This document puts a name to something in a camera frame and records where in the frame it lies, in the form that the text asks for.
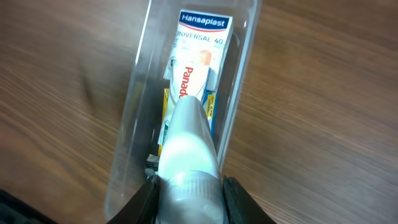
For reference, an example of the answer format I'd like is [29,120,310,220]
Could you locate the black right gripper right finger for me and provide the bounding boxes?
[223,176,276,224]

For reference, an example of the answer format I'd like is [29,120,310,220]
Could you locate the white Hansaplast box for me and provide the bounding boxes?
[163,9,233,92]

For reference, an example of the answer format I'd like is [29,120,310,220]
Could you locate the green square packet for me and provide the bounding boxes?
[144,154,160,179]

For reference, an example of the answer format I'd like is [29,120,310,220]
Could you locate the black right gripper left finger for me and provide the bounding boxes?
[107,175,159,224]

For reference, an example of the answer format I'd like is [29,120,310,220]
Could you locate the white Panadol box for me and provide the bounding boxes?
[158,50,212,146]

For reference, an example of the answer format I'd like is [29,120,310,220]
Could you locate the clear plastic container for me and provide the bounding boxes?
[104,0,262,220]

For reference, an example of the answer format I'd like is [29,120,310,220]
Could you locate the small white bottle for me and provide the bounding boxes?
[157,96,228,224]

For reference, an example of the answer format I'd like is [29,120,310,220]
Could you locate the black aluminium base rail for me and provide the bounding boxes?
[1,190,57,224]

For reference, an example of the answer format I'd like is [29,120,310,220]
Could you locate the blue VapoDrops box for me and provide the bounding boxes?
[157,87,218,157]

